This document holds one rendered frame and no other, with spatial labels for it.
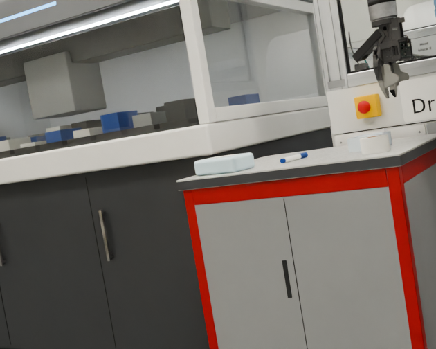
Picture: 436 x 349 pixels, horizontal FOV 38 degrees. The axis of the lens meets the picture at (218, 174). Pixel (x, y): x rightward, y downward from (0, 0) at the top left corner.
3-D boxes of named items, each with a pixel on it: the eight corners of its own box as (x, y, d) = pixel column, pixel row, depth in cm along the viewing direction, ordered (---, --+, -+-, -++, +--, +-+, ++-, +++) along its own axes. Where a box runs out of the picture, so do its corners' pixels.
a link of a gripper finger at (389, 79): (397, 95, 173) (394, 61, 173) (378, 98, 177) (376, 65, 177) (403, 95, 175) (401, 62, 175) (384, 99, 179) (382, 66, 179)
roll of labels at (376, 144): (358, 154, 164) (355, 138, 163) (383, 149, 165) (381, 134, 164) (367, 155, 157) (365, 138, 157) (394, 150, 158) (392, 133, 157)
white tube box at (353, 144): (378, 149, 171) (376, 135, 170) (349, 152, 175) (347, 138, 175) (392, 144, 181) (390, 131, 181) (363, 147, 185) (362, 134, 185)
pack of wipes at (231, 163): (257, 167, 177) (254, 151, 177) (234, 172, 170) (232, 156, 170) (216, 171, 188) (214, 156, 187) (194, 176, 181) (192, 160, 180)
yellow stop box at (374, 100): (378, 116, 203) (374, 93, 202) (356, 120, 206) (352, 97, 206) (382, 115, 207) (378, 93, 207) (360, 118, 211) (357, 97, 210)
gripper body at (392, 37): (400, 61, 172) (393, 16, 171) (372, 67, 178) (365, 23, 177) (414, 59, 177) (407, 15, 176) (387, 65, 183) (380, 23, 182)
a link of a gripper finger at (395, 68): (410, 94, 177) (402, 61, 176) (390, 97, 182) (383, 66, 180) (414, 91, 180) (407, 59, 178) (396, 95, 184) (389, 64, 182)
